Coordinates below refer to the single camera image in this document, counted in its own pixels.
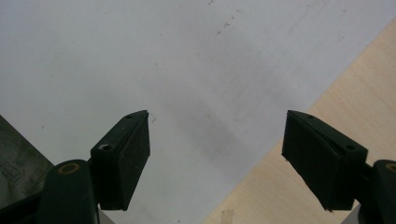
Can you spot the grey printed plastic packet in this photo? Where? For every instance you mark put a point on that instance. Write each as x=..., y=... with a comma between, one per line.
x=21, y=161

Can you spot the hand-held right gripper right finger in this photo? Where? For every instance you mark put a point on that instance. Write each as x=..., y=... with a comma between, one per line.
x=320, y=161

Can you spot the white paper sheet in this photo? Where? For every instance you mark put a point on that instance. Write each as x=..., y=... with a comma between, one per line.
x=186, y=62

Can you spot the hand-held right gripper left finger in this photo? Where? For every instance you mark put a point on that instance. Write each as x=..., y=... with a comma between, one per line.
x=124, y=161

